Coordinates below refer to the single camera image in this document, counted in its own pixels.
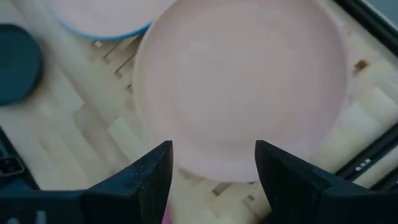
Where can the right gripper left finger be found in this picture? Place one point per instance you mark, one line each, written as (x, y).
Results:
(124, 193)

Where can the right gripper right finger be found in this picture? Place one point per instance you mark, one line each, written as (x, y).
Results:
(311, 199)

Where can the pink plate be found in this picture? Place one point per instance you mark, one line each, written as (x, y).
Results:
(109, 15)
(239, 87)

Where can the dark grey plate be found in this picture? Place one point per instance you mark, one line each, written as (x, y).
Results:
(15, 62)

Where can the wooden slatted shelf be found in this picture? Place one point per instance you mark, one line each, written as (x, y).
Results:
(121, 62)

